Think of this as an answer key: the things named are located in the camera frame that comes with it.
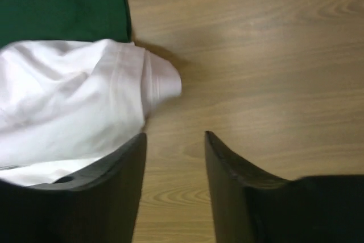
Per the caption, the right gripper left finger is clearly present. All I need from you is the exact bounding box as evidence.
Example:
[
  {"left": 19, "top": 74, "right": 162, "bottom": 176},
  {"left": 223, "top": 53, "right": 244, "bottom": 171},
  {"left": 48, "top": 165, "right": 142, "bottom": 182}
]
[{"left": 1, "top": 133, "right": 147, "bottom": 243}]

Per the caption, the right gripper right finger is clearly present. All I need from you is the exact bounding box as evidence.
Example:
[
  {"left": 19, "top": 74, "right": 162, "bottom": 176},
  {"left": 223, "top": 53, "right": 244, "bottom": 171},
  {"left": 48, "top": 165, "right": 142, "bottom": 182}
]
[{"left": 205, "top": 131, "right": 363, "bottom": 242}]

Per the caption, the white green-sleeved t-shirt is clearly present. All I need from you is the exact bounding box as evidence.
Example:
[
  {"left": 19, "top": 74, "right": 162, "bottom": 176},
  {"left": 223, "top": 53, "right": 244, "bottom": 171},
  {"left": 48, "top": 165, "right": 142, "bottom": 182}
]
[{"left": 1, "top": 0, "right": 182, "bottom": 186}]

